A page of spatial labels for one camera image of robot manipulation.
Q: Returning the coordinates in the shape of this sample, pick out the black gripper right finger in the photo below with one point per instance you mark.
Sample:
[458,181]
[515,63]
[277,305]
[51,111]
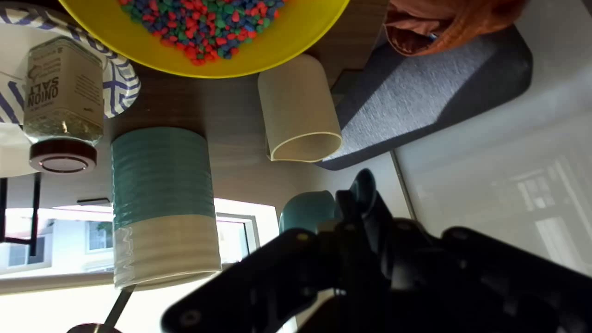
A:
[486,285]

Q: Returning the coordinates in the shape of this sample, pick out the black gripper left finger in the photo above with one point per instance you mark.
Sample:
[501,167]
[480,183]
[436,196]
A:
[264,291]

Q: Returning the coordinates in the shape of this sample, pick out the blue ladle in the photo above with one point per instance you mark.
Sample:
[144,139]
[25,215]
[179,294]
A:
[314,209]

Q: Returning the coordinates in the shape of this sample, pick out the white mug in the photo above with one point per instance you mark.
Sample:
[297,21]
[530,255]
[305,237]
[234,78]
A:
[299,111]

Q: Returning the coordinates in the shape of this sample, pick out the yellow bowl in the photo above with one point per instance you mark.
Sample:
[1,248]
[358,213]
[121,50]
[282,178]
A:
[301,24]

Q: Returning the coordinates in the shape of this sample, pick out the teal and white ribbed canister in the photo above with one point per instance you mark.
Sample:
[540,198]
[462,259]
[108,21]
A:
[166,228]

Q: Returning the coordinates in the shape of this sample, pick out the round dark wooden table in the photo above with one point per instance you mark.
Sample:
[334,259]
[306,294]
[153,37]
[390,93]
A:
[229,113]

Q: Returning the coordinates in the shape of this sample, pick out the grey armchair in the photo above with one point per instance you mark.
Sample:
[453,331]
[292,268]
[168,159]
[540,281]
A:
[397,100]

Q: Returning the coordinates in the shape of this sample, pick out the orange jacket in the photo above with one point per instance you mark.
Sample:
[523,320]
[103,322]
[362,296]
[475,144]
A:
[432,26]

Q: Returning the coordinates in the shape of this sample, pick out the glass spice jar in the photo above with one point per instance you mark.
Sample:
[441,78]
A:
[64,113]

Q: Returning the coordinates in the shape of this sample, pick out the blue patterned white plate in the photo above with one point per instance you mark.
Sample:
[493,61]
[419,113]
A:
[25,26]

